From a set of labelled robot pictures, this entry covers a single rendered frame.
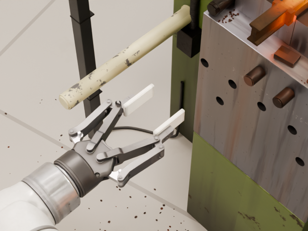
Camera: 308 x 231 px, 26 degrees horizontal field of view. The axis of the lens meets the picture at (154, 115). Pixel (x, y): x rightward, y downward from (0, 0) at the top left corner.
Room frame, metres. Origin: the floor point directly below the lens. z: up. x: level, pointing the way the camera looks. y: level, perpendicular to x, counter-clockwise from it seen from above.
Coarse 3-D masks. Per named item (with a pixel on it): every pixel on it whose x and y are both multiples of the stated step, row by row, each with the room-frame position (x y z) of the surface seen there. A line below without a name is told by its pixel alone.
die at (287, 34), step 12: (240, 0) 1.00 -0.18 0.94; (252, 0) 0.98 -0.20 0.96; (264, 0) 0.96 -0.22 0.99; (252, 12) 0.98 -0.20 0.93; (300, 12) 0.91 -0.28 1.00; (300, 24) 0.89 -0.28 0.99; (276, 36) 0.93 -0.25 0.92; (288, 36) 0.91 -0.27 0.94; (300, 36) 0.89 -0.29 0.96; (300, 48) 0.88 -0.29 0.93
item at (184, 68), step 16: (176, 0) 1.33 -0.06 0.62; (208, 0) 1.25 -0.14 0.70; (176, 48) 1.32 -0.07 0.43; (176, 64) 1.32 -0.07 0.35; (192, 64) 1.27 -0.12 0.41; (176, 80) 1.32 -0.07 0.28; (192, 80) 1.27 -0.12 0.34; (176, 96) 1.32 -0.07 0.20; (192, 96) 1.27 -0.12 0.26; (176, 112) 1.31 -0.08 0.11; (192, 112) 1.26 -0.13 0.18; (176, 128) 1.31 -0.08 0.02; (192, 128) 1.26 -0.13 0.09
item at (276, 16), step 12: (276, 0) 0.93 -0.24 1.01; (288, 0) 0.94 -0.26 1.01; (300, 0) 0.94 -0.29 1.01; (264, 12) 0.89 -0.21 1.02; (276, 12) 0.89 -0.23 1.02; (288, 12) 0.90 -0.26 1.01; (252, 24) 0.86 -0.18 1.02; (264, 24) 0.86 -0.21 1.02; (276, 24) 0.90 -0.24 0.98; (288, 24) 0.90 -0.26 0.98; (252, 36) 0.86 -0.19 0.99; (264, 36) 0.87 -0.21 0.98
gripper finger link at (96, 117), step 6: (108, 102) 0.69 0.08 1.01; (102, 108) 0.68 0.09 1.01; (90, 114) 0.66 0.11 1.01; (96, 114) 0.66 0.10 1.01; (102, 114) 0.67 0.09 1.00; (108, 114) 0.68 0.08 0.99; (84, 120) 0.65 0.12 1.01; (90, 120) 0.65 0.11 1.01; (96, 120) 0.66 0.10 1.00; (102, 120) 0.67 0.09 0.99; (78, 126) 0.64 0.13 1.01; (84, 126) 0.64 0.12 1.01; (90, 126) 0.64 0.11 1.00; (72, 132) 0.63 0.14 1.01; (84, 132) 0.63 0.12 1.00
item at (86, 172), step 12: (84, 144) 0.60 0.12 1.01; (60, 156) 0.57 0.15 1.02; (72, 156) 0.56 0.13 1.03; (84, 156) 0.58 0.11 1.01; (72, 168) 0.54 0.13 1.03; (84, 168) 0.54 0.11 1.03; (96, 168) 0.56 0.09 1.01; (108, 168) 0.56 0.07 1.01; (84, 180) 0.53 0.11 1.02; (96, 180) 0.54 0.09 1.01; (84, 192) 0.52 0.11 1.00
